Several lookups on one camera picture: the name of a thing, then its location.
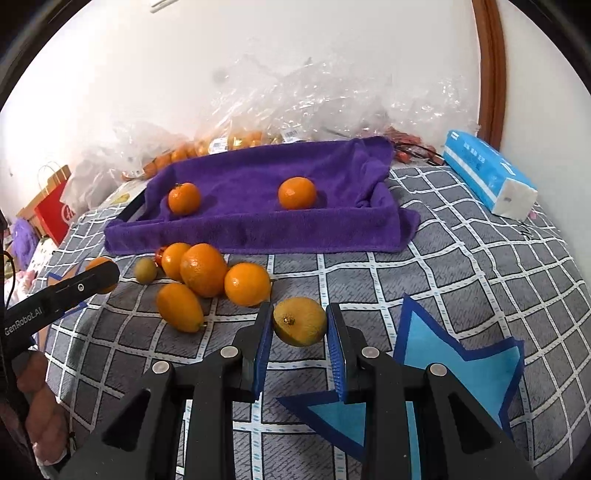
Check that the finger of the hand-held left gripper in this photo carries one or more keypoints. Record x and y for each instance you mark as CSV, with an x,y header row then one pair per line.
x,y
78,288

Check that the purple fluffy item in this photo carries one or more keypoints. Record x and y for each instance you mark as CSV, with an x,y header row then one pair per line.
x,y
21,237

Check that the brown wooden door frame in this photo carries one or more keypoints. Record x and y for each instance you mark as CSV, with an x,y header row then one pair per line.
x,y
491,69

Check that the yellow lemon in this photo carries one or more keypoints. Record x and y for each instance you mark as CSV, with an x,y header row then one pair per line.
x,y
300,321

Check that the large orange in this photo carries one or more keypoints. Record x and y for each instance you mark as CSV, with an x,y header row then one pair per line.
x,y
203,270

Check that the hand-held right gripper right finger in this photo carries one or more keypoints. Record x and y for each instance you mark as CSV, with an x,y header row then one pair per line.
x,y
334,355

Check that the red apple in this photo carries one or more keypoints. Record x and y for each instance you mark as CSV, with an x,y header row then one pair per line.
x,y
159,256

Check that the pile of bagged kumquats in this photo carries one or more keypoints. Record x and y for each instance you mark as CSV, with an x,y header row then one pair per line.
x,y
244,138

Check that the pile of bagged oranges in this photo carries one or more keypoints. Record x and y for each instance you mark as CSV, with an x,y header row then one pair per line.
x,y
161,161

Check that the large crumpled clear plastic bag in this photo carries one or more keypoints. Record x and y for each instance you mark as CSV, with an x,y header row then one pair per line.
x,y
318,97

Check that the small green-yellow fruit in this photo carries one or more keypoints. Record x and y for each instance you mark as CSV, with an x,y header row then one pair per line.
x,y
145,270

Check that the elongated orange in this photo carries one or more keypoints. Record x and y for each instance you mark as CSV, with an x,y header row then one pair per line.
x,y
180,307

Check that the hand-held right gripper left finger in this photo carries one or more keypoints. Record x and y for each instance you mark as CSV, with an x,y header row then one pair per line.
x,y
263,350

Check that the clear plastic bag with oranges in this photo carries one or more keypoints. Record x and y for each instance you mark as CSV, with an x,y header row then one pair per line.
x,y
106,166

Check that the red wrapped items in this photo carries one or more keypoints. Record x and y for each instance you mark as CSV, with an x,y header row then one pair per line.
x,y
408,144

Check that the red paper bag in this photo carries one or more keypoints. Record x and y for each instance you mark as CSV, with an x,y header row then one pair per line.
x,y
53,217

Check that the purple towel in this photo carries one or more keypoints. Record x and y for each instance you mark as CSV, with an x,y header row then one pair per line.
x,y
258,221

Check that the person's left hand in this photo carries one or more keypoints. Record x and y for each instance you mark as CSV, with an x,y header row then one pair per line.
x,y
44,410

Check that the blue tissue pack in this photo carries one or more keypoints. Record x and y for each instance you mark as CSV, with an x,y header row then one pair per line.
x,y
485,168

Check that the labelled clear kumquat bag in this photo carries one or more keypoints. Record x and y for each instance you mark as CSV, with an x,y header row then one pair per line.
x,y
231,138

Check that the small round orange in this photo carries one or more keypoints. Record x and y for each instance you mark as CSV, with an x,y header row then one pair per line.
x,y
96,264

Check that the orange with stem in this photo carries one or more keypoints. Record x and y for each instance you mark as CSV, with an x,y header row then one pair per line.
x,y
184,198

